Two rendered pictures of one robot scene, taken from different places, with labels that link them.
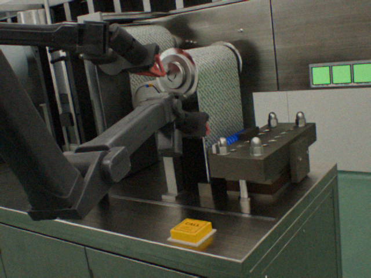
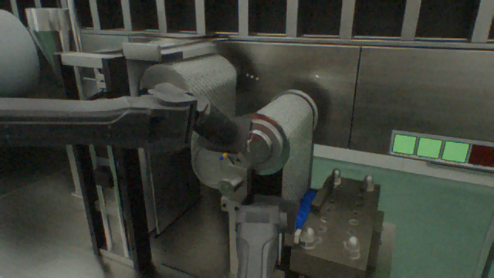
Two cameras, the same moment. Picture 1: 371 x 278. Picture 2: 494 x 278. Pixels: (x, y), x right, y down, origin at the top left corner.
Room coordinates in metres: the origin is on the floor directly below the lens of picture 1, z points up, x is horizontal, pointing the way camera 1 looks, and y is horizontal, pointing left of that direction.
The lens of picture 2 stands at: (0.50, 0.17, 1.53)
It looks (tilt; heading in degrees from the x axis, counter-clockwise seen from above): 22 degrees down; 348
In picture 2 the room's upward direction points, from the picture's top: straight up
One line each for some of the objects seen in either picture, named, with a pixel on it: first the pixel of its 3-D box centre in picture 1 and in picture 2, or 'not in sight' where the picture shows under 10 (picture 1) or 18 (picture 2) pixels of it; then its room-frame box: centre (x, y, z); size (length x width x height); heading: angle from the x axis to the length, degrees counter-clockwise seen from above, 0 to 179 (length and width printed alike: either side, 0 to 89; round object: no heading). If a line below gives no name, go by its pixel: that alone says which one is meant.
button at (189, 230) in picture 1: (191, 230); not in sight; (0.89, 0.01, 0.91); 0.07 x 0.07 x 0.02; 53
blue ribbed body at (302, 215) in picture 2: (231, 141); (302, 211); (1.22, -0.14, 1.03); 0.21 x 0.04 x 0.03; 143
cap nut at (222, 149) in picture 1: (222, 145); (308, 236); (1.09, -0.10, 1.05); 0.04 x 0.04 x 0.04
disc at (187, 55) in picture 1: (176, 74); (258, 144); (1.17, 0.00, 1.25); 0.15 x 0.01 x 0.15; 53
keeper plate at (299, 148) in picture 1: (300, 158); (377, 238); (1.15, -0.32, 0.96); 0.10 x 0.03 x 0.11; 143
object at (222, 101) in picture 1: (222, 112); (297, 180); (1.23, -0.12, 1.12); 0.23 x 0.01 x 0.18; 143
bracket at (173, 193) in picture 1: (167, 146); (236, 225); (1.16, 0.05, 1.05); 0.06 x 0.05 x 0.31; 143
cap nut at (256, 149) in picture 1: (256, 145); (352, 245); (1.04, -0.18, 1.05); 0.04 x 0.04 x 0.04
